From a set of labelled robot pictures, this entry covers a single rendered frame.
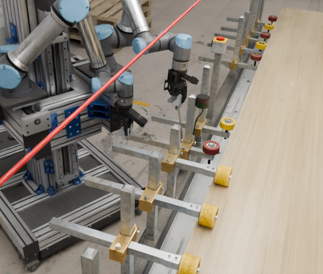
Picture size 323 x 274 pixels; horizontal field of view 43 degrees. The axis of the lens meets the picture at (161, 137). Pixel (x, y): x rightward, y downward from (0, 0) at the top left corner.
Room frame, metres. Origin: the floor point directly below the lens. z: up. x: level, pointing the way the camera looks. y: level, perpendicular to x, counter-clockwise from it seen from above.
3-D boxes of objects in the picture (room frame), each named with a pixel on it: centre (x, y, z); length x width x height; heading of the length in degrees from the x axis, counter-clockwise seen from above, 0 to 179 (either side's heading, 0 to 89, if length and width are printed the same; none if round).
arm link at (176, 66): (1.74, -0.07, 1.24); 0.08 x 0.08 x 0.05
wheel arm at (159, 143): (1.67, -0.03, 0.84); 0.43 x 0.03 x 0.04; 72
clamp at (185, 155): (1.66, -0.13, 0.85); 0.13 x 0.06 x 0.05; 162
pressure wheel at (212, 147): (1.61, -0.24, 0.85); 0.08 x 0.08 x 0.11
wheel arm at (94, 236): (0.93, 0.12, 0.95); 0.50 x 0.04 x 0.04; 72
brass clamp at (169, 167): (1.42, -0.05, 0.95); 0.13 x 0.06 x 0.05; 162
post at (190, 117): (1.68, -0.13, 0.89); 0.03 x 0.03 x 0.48; 72
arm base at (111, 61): (2.10, 0.34, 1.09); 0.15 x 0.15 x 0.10
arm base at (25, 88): (1.77, 0.71, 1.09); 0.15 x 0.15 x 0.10
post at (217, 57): (2.17, -0.29, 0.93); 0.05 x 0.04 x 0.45; 162
